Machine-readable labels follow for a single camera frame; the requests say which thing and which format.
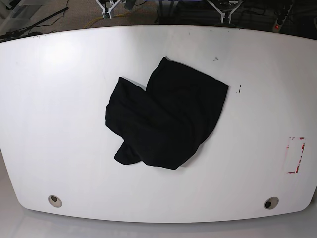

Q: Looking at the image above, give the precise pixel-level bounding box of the black T-shirt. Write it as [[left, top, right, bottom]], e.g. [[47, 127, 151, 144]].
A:
[[105, 58, 229, 170]]

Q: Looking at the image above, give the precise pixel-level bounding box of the red tape rectangle marking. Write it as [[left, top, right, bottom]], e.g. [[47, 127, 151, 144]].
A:
[[284, 137, 306, 174]]

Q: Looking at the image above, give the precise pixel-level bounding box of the black rod on floor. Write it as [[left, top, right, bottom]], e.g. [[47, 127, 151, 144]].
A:
[[0, 6, 69, 40]]

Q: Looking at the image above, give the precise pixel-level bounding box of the yellow cable on floor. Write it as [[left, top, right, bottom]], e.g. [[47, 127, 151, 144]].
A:
[[85, 9, 132, 30]]

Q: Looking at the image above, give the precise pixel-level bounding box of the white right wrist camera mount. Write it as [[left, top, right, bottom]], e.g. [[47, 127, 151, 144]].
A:
[[95, 0, 121, 19]]

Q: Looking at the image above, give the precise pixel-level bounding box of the left table cable grommet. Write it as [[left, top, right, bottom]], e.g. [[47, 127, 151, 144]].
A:
[[48, 195, 62, 208]]

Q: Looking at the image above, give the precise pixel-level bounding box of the table cable grommet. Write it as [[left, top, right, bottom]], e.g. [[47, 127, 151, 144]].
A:
[[264, 197, 279, 210], [48, 195, 62, 208]]

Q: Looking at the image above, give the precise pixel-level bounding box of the right table cable grommet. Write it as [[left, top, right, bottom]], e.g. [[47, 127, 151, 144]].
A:
[[264, 197, 279, 210]]

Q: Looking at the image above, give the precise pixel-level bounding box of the black power strip red switch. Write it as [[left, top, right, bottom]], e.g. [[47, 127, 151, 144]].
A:
[[272, 0, 294, 33]]

